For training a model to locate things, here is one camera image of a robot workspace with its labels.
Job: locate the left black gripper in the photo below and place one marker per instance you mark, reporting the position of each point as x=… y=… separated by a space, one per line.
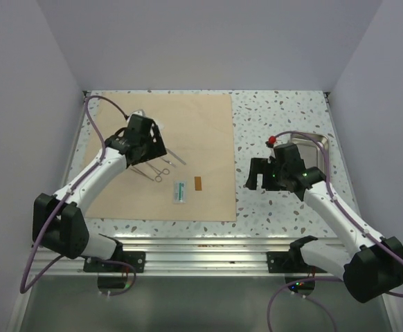
x=156 y=149

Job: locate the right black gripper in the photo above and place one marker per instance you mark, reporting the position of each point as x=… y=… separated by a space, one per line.
x=262 y=165

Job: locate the steel scalpel handle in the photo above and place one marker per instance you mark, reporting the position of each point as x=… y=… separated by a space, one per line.
x=182 y=161

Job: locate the steel forceps with ring handles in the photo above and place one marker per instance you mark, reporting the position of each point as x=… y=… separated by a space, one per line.
x=159 y=172

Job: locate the green white packet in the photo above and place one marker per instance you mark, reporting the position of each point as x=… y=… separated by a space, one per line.
x=179 y=192

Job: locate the stainless steel tray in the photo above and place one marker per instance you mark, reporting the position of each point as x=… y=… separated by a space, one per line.
x=309 y=151

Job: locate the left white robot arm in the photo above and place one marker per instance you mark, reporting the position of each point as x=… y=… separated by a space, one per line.
x=58 y=219

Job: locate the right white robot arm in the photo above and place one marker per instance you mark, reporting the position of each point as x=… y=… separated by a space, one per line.
x=369 y=262

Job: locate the beige cloth mat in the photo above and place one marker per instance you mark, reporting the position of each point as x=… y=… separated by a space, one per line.
x=199 y=129

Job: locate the brown adhesive bandage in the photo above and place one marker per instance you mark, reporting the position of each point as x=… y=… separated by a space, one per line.
x=198 y=183

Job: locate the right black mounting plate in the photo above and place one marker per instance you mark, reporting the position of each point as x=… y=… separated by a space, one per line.
x=279 y=262

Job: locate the black mounting plate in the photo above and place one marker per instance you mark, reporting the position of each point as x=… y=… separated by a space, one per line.
x=279 y=262
x=132 y=261

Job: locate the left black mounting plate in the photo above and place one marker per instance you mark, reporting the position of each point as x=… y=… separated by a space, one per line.
x=132 y=261

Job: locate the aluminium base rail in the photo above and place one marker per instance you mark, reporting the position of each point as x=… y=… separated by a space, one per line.
x=191 y=257

